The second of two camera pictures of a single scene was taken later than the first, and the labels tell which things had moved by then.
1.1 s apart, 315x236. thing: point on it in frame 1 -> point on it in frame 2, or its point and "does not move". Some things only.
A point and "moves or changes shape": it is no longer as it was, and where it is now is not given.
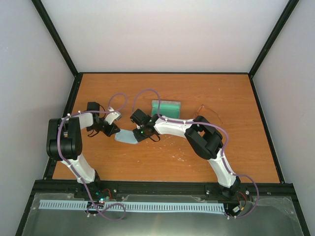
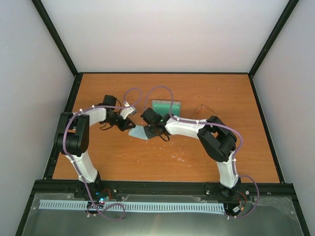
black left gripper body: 97,127 -> 121,126
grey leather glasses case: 170,108 does not move
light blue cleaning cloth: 126,135 moves or changes shape
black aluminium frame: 197,189 does not move
